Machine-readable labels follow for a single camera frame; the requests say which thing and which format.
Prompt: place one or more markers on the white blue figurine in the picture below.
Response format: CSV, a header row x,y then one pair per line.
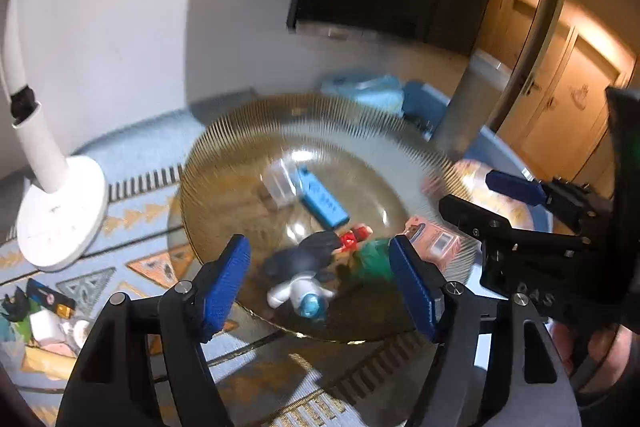
x,y
300,292

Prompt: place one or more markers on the teal star toy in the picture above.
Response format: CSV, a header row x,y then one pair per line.
x,y
10,347

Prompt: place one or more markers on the small round white item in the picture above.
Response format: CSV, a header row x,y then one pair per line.
x,y
82,331

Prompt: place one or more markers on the light blue plastic bag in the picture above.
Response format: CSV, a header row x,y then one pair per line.
x,y
370,92

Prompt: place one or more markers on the small patterned dish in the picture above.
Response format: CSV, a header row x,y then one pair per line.
x,y
470,177

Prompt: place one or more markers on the dark green toy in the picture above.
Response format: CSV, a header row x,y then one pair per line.
x,y
372,259

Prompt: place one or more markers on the black-haired red figurine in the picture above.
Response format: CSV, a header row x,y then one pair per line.
x,y
310,252

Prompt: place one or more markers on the person's right hand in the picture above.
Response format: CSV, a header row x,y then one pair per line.
x,y
607,352

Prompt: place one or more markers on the amber glass bowl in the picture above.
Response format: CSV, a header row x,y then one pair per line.
x,y
240,187

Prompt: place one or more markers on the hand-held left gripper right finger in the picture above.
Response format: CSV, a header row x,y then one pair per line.
x,y
412,282

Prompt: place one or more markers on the clear plastic box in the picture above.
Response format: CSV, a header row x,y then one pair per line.
x,y
280,184

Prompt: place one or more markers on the black yellow battery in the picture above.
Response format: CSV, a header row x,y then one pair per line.
x,y
47,297

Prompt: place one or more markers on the black cat toy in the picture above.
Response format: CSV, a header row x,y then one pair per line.
x,y
12,307

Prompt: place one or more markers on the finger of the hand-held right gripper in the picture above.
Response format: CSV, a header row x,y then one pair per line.
x,y
515,187
470,219

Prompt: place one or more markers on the white desk lamp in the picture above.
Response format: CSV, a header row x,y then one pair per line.
x,y
60,222

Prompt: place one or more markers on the white charger cube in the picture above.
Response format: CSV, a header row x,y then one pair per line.
x,y
47,327

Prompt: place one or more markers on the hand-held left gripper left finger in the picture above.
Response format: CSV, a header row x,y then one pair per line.
x,y
227,282

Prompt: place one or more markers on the blue pouch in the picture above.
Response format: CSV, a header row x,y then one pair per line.
x,y
422,102

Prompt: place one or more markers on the wooden door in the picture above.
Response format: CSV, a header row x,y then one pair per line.
x,y
565,107

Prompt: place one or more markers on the blue rectangular box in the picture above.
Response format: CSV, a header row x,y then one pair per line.
x,y
322,199

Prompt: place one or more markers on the small pink box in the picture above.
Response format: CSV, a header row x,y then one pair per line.
x,y
435,237

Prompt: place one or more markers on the patterned blue table mat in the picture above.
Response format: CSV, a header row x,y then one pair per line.
x,y
150,267

